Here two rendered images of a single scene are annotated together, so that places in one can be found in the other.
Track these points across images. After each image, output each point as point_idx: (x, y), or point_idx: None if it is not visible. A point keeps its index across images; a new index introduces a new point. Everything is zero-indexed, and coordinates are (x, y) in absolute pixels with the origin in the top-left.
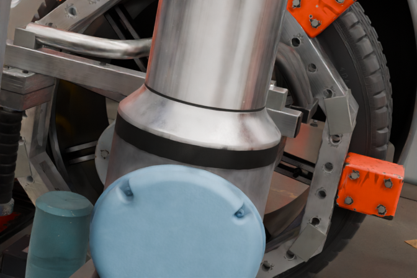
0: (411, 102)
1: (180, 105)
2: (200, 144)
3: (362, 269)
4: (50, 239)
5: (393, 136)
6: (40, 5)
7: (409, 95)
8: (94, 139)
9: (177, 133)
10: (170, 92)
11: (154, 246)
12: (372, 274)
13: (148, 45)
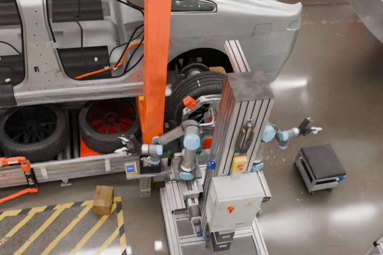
0: (227, 61)
1: (257, 160)
2: (259, 162)
3: (198, 58)
4: (200, 142)
5: (223, 66)
6: (180, 105)
7: (225, 58)
8: (191, 116)
9: (257, 162)
10: (256, 159)
11: (256, 168)
12: (201, 59)
13: (214, 116)
